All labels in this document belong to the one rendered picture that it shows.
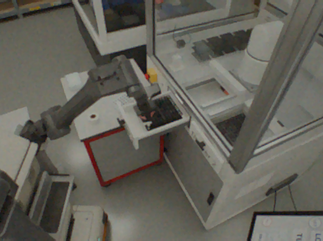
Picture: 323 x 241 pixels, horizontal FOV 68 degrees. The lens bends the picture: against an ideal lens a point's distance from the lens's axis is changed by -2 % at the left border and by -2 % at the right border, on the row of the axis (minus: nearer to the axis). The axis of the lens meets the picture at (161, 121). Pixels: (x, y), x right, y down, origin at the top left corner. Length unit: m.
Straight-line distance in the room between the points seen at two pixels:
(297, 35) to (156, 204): 1.67
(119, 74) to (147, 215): 1.53
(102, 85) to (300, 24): 0.51
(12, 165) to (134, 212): 1.40
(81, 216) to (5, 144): 1.10
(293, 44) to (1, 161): 0.84
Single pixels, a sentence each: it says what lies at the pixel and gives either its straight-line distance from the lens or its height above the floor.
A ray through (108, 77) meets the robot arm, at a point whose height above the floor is 1.52.
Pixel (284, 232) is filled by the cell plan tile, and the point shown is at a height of 1.07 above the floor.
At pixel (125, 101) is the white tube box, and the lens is 1.62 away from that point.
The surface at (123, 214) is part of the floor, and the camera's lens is 2.07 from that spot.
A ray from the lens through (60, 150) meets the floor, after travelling 2.49.
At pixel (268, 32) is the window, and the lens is 0.80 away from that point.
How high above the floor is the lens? 1.93
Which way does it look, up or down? 50 degrees down
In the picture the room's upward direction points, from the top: 1 degrees clockwise
